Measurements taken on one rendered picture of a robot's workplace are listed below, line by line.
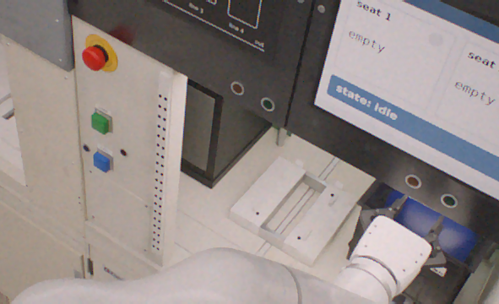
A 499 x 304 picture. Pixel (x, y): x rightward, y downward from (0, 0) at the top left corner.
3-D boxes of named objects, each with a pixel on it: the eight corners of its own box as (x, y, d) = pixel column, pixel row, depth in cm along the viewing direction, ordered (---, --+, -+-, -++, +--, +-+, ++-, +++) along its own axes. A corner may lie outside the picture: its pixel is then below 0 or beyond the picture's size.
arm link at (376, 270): (332, 287, 110) (341, 274, 111) (380, 319, 107) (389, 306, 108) (343, 256, 103) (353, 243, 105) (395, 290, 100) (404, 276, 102)
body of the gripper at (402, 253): (336, 275, 111) (371, 231, 117) (393, 312, 107) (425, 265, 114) (347, 247, 105) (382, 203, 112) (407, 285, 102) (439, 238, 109)
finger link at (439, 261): (393, 264, 109) (398, 238, 113) (441, 281, 108) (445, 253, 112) (394, 260, 109) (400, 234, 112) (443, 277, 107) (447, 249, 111)
